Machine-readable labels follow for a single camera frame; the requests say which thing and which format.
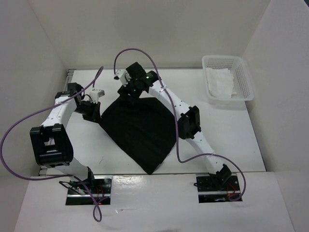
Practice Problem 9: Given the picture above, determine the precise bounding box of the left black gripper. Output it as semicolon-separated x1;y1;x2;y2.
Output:
74;100;102;124

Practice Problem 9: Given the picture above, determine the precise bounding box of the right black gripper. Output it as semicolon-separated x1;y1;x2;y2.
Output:
118;76;143;105

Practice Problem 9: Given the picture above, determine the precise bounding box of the black pleated skirt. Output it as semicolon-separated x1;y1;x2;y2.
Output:
99;97;176;174

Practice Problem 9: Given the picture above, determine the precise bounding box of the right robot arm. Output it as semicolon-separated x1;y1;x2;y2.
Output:
114;62;232;190

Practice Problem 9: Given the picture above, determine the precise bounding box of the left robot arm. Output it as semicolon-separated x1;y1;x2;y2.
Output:
29;83;105;193

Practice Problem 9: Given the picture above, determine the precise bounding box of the white cloth in basket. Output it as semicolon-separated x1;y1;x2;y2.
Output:
206;68;237;99

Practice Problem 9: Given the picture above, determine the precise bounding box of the white plastic basket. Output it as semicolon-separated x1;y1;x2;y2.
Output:
202;55;254;105

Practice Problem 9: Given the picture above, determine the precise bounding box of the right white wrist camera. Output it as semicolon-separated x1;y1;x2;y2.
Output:
114;70;131;87

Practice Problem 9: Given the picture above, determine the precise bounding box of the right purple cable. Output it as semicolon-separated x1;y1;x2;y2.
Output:
112;48;247;202

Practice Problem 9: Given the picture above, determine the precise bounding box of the purple cable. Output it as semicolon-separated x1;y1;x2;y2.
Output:
112;48;247;202
0;66;104;222

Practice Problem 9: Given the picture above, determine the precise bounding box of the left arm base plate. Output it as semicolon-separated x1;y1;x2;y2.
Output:
58;175;112;206

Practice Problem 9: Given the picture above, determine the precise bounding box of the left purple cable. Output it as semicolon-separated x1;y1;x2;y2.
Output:
0;66;104;222

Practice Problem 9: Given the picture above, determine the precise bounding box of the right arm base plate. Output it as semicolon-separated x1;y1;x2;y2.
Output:
193;174;241;203

